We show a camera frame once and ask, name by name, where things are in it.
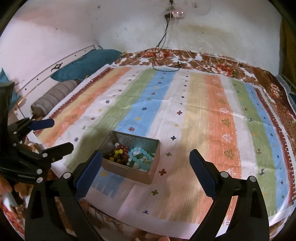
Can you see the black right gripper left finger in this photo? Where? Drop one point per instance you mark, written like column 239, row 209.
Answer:
column 54, row 211

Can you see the green jade bangle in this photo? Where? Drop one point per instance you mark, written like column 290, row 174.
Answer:
column 139, row 160

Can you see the floral brown bedsheet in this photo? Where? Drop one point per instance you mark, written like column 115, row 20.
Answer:
column 208, row 60

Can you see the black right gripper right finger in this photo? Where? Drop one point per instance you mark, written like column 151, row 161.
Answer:
column 249, row 220

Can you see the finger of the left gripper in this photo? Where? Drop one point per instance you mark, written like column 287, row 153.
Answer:
column 20, row 129
column 55, row 153

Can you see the white headboard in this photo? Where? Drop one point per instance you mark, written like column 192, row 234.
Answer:
column 42, row 82

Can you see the teal pillow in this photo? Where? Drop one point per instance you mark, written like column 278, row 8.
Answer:
column 86, row 65

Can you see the striped colourful mat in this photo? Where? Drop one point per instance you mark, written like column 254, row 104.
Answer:
column 185, row 127

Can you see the plastic crate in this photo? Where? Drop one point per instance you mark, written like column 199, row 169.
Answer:
column 290, row 95

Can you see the wall power strip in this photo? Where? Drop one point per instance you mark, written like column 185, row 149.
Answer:
column 174, row 14

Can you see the grey striped pillow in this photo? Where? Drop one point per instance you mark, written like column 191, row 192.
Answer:
column 42, row 106

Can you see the pink metal jewelry box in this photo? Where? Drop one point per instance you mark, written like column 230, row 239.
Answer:
column 115, row 149

